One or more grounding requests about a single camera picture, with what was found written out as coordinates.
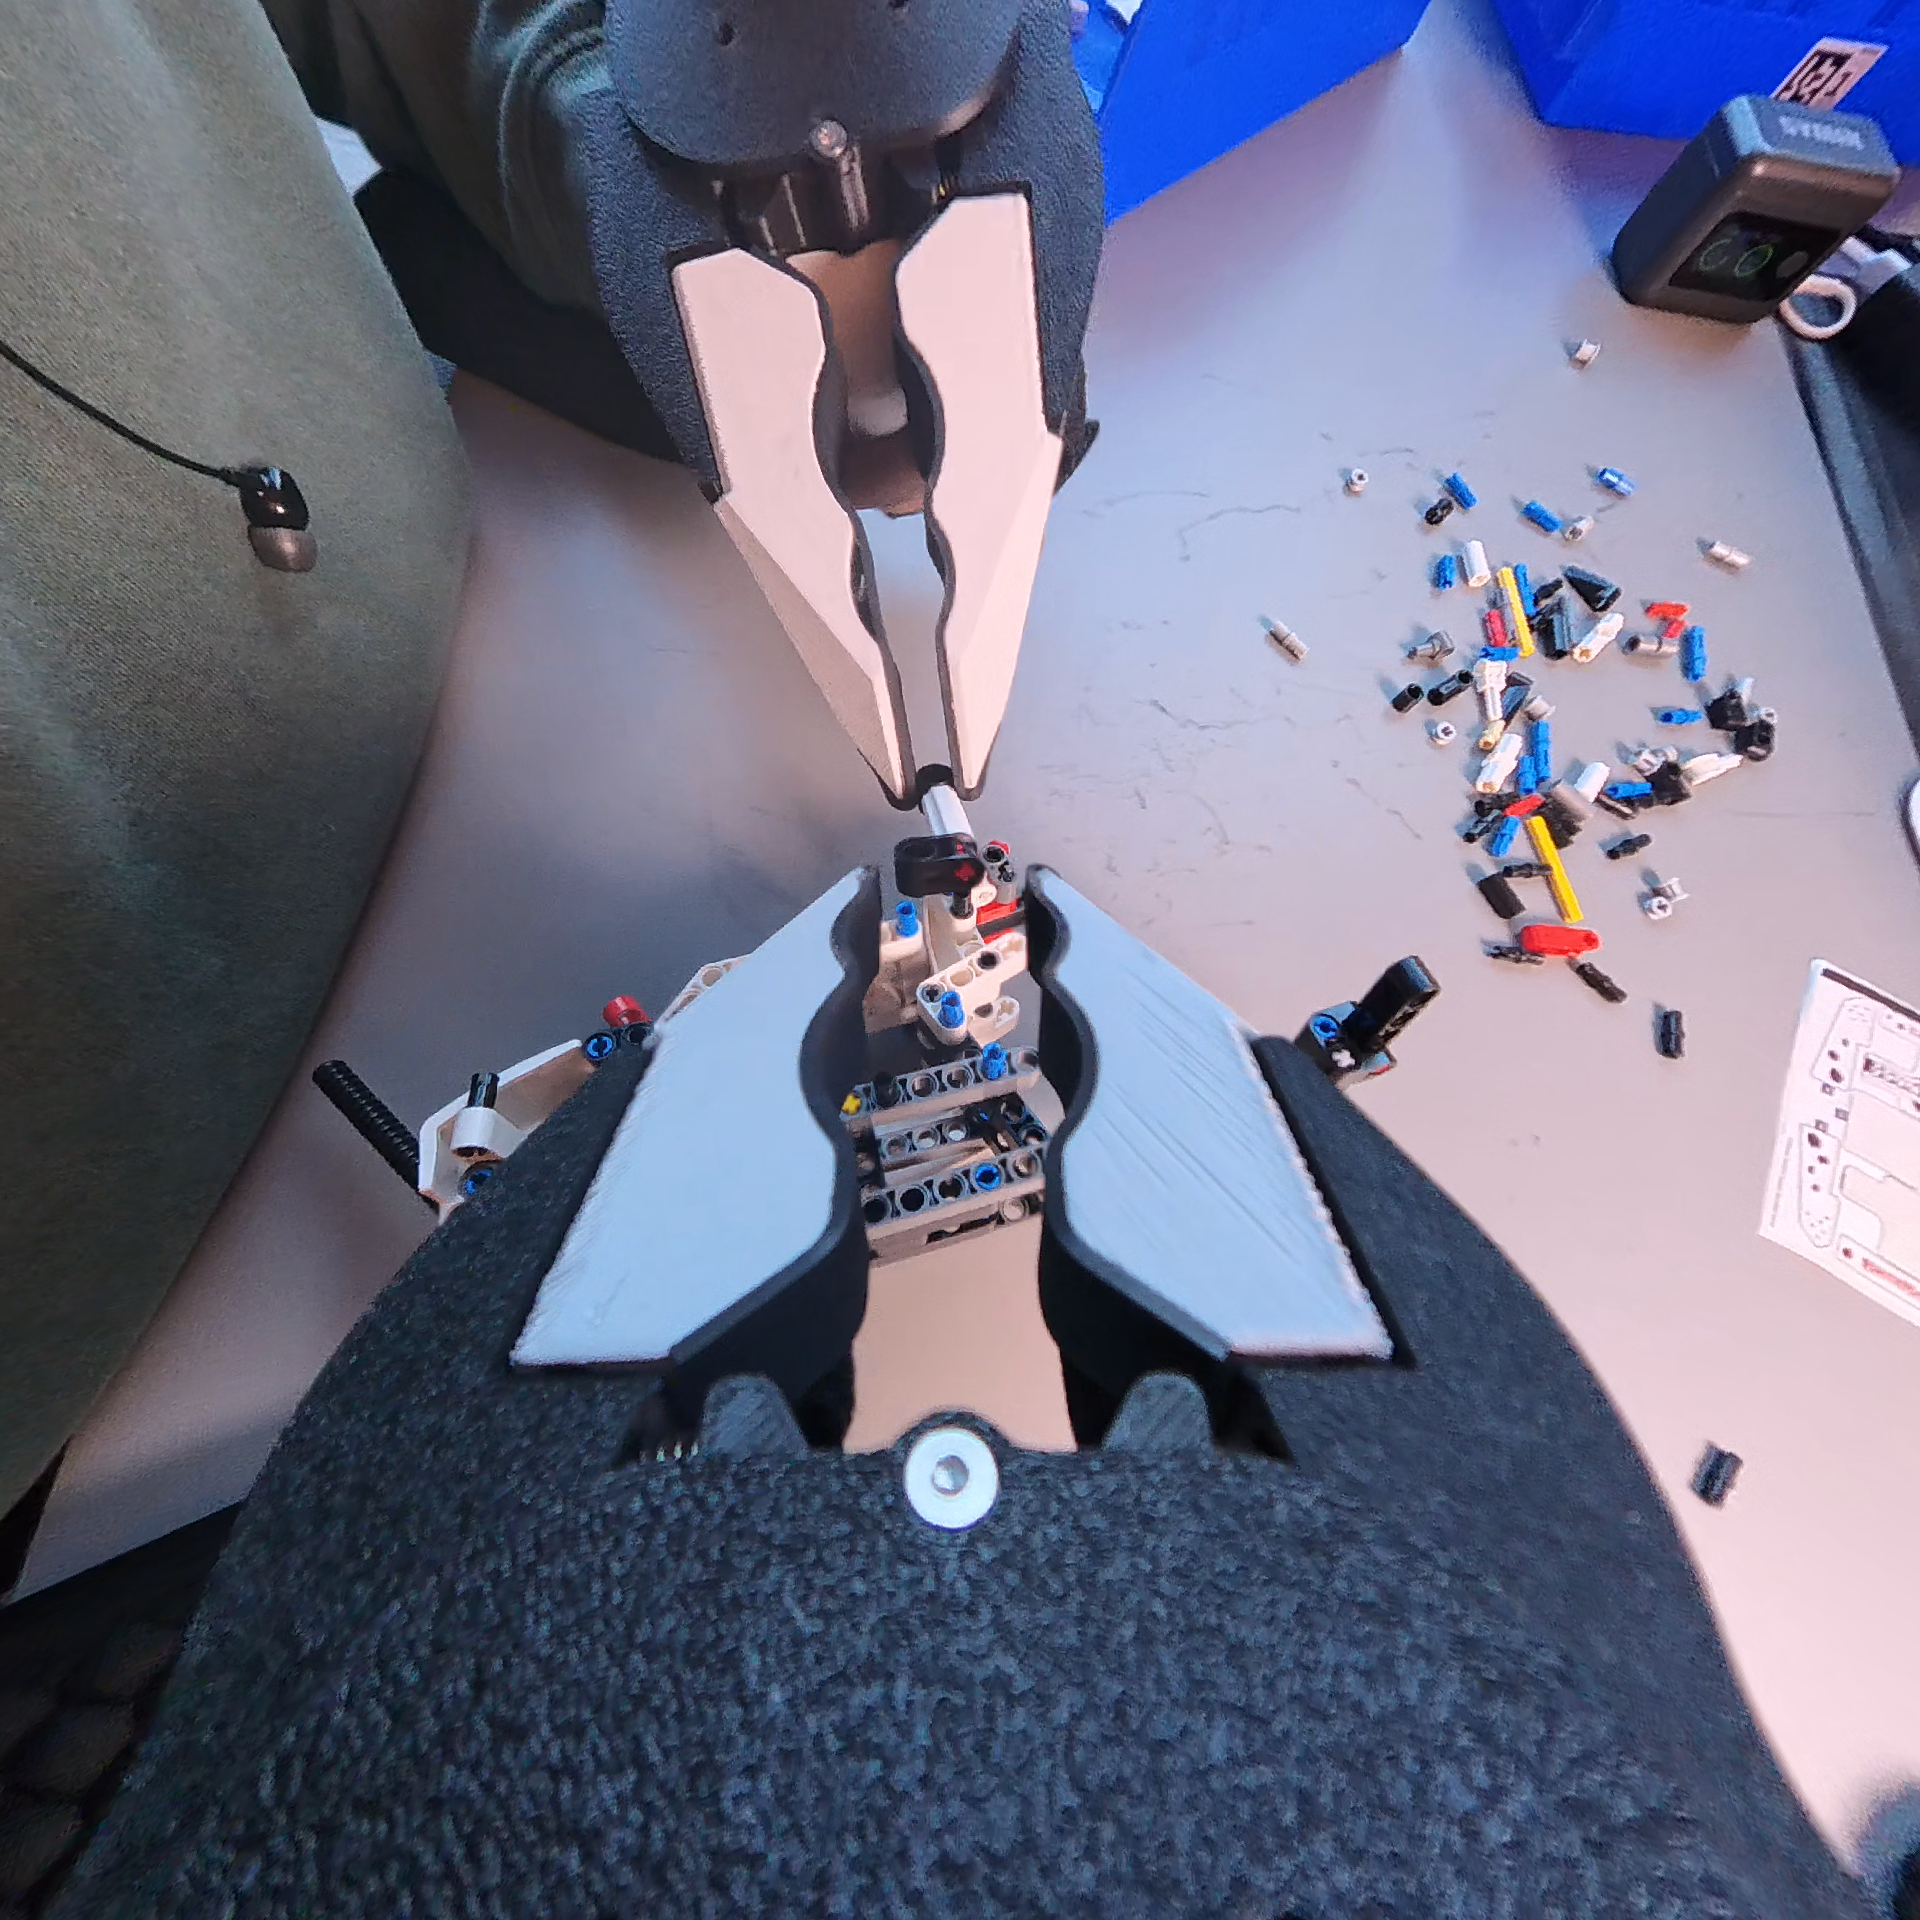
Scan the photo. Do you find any white cable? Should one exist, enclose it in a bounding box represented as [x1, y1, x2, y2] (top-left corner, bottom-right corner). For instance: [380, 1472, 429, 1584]
[1777, 241, 1920, 338]

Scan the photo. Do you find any pile of small toy pieces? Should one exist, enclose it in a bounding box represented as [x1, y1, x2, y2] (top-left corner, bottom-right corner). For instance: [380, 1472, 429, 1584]
[1337, 330, 1788, 1008]

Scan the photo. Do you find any person's left forearm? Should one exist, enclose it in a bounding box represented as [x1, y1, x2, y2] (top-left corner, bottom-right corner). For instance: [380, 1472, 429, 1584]
[256, 0, 648, 319]

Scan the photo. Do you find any sticker sheet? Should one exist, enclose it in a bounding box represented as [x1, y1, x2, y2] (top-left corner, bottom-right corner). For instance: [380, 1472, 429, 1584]
[1757, 961, 1920, 1328]

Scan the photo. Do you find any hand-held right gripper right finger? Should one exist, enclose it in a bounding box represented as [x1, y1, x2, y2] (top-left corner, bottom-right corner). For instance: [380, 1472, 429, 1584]
[1027, 864, 1400, 1376]

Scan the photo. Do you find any black angled toy connector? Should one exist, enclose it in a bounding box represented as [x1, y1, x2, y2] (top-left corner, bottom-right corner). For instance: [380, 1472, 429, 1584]
[886, 846, 1008, 908]

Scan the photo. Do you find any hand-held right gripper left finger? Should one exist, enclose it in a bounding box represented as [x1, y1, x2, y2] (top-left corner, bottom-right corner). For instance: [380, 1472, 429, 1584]
[511, 870, 877, 1383]

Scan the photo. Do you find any black desk pad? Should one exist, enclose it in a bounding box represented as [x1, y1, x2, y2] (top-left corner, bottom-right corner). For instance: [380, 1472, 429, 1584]
[1786, 300, 1920, 752]

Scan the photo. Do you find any black ribbed Lego hose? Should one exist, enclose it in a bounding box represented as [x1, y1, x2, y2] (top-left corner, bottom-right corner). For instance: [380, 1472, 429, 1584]
[313, 1056, 445, 1194]

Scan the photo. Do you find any grey desk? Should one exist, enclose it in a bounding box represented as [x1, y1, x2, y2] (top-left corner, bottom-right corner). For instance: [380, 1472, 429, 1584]
[30, 0, 1920, 1920]

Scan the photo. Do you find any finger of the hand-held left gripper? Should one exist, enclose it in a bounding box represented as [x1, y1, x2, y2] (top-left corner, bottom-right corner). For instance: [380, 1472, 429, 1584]
[895, 197, 1069, 798]
[667, 247, 918, 807]

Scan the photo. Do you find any white black toy truck model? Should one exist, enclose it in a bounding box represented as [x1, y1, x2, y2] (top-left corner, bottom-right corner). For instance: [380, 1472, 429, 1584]
[415, 841, 1442, 1262]

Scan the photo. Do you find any blue plastic bin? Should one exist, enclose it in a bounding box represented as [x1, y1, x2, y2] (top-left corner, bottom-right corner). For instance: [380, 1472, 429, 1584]
[1074, 0, 1437, 222]
[1492, 0, 1920, 144]

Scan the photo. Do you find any person's clothed body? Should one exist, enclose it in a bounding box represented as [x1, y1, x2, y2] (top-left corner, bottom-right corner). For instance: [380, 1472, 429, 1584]
[0, 0, 477, 1503]

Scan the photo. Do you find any small black cube device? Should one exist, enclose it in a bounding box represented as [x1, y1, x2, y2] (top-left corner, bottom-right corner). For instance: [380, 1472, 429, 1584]
[1612, 97, 1902, 327]

